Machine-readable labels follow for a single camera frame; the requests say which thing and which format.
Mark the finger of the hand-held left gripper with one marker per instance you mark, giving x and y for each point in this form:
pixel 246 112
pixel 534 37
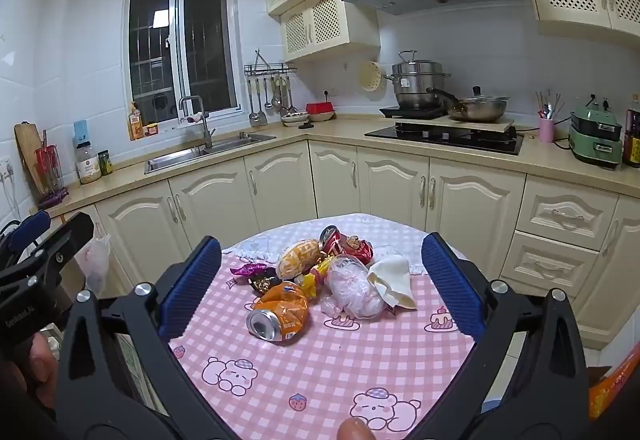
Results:
pixel 65 237
pixel 30 226

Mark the hanging plastic bag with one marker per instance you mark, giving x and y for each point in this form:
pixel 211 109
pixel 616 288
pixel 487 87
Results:
pixel 95 260

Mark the dark snack wrapper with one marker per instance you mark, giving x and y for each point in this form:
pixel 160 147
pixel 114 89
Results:
pixel 265 284

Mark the red knife holder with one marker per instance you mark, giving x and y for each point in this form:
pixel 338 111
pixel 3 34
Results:
pixel 50 169

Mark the clear plastic bag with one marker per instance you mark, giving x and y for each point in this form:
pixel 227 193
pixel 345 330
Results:
pixel 350 292

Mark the steel steamer pot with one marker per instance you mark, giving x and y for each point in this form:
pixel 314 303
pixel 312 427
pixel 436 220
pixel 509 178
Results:
pixel 417 84

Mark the small orange box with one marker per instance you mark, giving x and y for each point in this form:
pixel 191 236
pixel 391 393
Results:
pixel 151 129

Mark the row of hanging metal utensils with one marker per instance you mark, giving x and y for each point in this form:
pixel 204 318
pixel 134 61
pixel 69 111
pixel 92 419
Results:
pixel 256 114

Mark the cream base cabinets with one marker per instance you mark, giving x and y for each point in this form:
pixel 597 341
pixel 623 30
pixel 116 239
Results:
pixel 390 190

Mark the green electric cooker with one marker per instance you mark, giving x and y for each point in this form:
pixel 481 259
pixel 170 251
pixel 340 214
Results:
pixel 595 139

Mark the wooden cutting board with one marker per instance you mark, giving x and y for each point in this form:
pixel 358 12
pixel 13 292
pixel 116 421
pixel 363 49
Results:
pixel 27 144

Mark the yellow colander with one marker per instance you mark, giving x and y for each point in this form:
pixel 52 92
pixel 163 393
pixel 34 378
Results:
pixel 370 77

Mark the orange bag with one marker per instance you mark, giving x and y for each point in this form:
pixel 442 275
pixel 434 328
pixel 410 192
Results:
pixel 607 390

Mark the red container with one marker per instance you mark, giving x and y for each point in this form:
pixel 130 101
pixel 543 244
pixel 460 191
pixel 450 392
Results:
pixel 320 108

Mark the jar with white lid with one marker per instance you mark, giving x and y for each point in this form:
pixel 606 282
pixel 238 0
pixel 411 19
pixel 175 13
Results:
pixel 87 164

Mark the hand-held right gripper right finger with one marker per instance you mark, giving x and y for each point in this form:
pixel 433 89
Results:
pixel 450 290

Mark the metal faucet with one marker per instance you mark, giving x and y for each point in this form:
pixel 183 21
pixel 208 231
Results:
pixel 205 129

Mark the steel sink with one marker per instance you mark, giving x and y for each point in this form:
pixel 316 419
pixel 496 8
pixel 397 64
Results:
pixel 225 144

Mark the blue card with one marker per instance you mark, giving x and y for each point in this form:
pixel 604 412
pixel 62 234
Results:
pixel 81 130

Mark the steel wok with lid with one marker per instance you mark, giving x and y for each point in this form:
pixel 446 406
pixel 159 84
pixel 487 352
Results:
pixel 480 108

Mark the orange dish soap bottle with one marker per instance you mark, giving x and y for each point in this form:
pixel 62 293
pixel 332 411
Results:
pixel 135 124

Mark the person's left hand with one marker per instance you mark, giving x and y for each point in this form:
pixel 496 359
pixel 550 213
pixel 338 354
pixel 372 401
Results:
pixel 35 362

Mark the yellow candy wrapper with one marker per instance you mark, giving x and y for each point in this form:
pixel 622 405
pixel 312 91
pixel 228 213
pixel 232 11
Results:
pixel 315 277

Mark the crushed red can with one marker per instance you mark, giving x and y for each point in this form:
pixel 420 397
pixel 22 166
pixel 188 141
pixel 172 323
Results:
pixel 336 245

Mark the crushed orange can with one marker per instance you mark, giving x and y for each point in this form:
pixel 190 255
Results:
pixel 287 307

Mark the white paper napkin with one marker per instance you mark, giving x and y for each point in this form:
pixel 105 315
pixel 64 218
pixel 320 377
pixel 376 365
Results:
pixel 395 276

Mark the white bowl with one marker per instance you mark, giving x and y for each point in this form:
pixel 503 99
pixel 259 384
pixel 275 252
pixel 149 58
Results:
pixel 295 118

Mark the sliding window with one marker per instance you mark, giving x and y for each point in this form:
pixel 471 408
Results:
pixel 200 39

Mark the wall outlet with plug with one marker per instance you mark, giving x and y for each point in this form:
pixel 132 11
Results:
pixel 329 93

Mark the pink checkered tablecloth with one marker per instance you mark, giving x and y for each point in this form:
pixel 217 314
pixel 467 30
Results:
pixel 325 380

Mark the bundle of chopsticks and spoons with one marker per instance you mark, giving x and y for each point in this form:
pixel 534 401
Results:
pixel 547 107

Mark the purple candy wrapper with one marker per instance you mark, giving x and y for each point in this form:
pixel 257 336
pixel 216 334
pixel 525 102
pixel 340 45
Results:
pixel 247 270

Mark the small green jar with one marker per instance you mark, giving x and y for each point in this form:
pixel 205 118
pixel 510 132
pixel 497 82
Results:
pixel 105 163

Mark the person's right hand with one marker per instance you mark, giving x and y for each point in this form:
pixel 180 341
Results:
pixel 356 431

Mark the dark sauce bottle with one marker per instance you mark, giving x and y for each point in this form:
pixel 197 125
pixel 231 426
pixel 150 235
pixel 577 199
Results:
pixel 631 134

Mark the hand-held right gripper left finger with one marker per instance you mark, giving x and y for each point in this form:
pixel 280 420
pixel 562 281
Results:
pixel 192 290

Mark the yellow snack packet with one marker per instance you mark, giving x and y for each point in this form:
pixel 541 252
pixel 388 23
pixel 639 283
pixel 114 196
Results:
pixel 300 257

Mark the black glass gas stove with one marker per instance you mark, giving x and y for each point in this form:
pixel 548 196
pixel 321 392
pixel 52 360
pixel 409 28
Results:
pixel 440 139

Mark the pink utensil holder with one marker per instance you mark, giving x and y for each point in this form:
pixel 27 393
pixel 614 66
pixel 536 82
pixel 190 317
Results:
pixel 546 130

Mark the black wall utensil rack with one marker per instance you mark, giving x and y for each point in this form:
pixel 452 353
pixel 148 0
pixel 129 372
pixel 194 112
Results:
pixel 270 68

